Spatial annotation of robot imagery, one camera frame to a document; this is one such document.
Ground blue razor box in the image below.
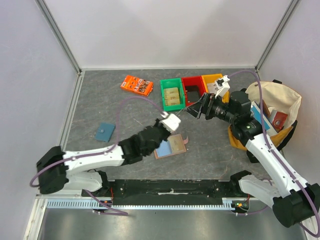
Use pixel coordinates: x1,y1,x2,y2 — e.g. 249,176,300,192
250,101,278,136

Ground brown wallet in bag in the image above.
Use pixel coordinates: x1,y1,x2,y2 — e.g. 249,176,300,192
262,100,271,119

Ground slotted cable duct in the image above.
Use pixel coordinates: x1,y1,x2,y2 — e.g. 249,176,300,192
46,198,237,211

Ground green plastic bin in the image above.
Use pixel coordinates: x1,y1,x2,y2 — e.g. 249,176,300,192
160,78,186,112

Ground teal card wallet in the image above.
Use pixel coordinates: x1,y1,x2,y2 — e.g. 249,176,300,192
94,122,116,143

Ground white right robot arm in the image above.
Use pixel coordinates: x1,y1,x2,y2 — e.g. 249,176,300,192
186,91,320,228

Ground orange snack box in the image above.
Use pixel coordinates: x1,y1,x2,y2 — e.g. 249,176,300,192
120,75,154,97

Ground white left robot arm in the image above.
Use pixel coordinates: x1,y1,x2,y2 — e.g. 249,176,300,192
35,118,179,197

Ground aluminium corner post left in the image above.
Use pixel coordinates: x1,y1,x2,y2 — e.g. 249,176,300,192
35,0,82,75

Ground gold cards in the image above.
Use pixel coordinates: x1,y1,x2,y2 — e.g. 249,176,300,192
164,87,181,106

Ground black card in red bin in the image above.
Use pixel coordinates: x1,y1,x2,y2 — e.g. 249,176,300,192
185,85,201,103

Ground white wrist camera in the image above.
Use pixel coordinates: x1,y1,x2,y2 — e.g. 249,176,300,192
214,75,230,98
160,111,181,133

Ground cream and mustard tote bag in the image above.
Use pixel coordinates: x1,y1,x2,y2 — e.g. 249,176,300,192
228,81,302,153

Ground aluminium corner post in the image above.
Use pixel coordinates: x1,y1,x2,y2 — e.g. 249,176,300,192
254,0,301,74
35,0,82,75

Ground aluminium corner post right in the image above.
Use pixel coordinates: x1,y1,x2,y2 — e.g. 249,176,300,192
254,0,301,74

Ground yellow plastic bin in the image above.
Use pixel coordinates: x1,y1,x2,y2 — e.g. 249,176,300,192
201,73,230,103

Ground white cards in yellow bin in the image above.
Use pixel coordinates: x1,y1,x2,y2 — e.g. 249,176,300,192
206,82,220,94

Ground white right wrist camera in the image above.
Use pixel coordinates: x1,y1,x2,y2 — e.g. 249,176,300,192
214,75,230,98

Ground red box in bag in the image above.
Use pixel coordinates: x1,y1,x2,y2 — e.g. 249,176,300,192
268,109,288,132

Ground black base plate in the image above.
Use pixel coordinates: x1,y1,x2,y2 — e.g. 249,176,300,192
92,179,247,204

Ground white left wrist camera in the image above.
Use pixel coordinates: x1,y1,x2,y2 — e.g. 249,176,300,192
160,111,181,133

